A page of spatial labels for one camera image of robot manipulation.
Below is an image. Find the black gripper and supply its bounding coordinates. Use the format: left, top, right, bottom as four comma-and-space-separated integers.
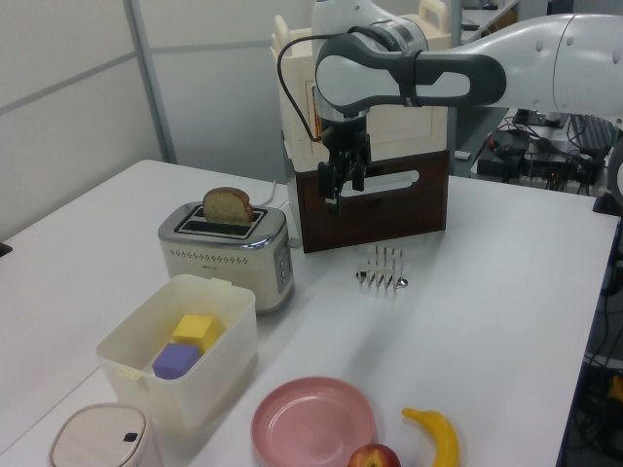
317, 113, 373, 217

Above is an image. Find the brown bread slice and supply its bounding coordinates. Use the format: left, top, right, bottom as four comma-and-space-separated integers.
202, 187, 255, 226

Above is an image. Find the pink plate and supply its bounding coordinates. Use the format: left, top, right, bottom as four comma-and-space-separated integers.
250, 377, 378, 467

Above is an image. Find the dark brown wooden box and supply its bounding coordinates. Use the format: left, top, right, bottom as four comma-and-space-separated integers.
295, 148, 450, 254

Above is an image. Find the cream plastic cabinet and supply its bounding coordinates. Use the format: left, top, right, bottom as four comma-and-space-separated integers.
270, 0, 452, 174

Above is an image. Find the silver metal toast rack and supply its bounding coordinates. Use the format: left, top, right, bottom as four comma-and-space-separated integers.
353, 245, 410, 295

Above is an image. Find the cream chrome toaster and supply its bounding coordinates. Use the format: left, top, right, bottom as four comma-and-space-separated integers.
157, 201, 303, 316

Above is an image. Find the yellow cube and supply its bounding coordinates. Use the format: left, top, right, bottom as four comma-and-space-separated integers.
171, 313, 220, 352

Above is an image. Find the white plastic container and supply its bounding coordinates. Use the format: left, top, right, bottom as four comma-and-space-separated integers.
95, 273, 258, 430

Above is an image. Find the black keyboard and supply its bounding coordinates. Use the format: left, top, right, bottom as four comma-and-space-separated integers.
567, 113, 615, 158

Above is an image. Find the purple cube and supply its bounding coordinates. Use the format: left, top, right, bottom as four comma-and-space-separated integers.
152, 342, 200, 380

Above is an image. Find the yellow banana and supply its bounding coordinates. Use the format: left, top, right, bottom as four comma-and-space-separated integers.
401, 407, 460, 467

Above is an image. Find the red apple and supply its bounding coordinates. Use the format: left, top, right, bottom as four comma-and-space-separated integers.
346, 443, 403, 467

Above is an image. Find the white round lid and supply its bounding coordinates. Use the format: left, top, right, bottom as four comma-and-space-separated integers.
47, 403, 165, 467

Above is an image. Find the white toaster power cord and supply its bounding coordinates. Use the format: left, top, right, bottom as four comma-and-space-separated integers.
252, 178, 293, 208

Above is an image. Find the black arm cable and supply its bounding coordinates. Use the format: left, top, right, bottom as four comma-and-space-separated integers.
275, 18, 421, 145

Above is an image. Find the black electronics with cables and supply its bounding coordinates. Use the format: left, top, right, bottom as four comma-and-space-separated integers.
475, 124, 585, 184

